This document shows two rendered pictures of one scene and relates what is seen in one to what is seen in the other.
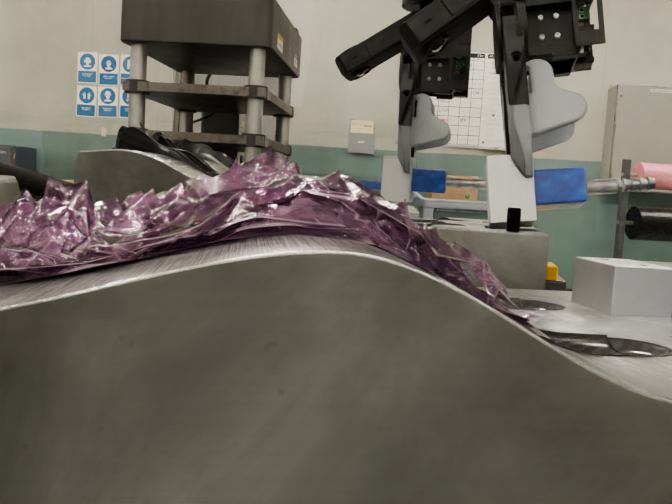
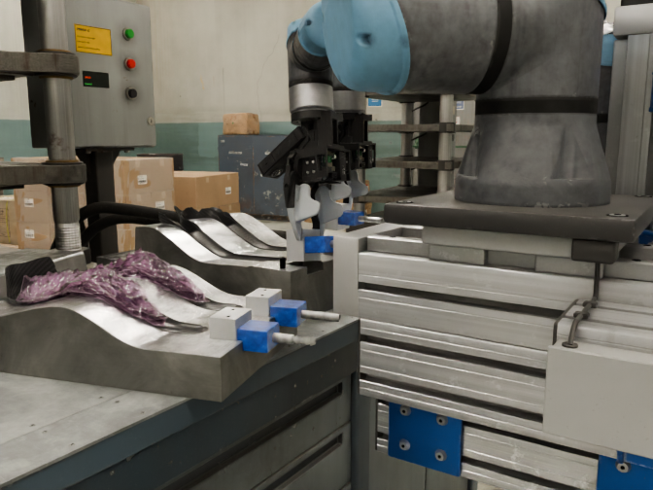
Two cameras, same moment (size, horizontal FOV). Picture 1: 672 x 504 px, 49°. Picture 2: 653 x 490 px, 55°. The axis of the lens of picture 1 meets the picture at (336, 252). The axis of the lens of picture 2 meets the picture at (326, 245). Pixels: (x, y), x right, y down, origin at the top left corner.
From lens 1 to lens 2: 0.71 m
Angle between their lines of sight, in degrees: 24
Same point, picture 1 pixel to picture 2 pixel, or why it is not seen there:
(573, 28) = (316, 169)
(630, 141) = not seen: outside the picture
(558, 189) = (313, 246)
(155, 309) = (26, 318)
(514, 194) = (295, 248)
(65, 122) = not seen: hidden behind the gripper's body
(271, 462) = (52, 354)
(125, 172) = (150, 236)
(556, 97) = (307, 203)
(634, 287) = (253, 304)
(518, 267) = (280, 285)
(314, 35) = not seen: hidden behind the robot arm
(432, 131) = (342, 192)
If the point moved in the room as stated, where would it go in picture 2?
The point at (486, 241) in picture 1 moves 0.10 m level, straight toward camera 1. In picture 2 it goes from (268, 272) to (224, 284)
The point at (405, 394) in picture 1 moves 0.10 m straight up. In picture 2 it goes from (77, 340) to (71, 261)
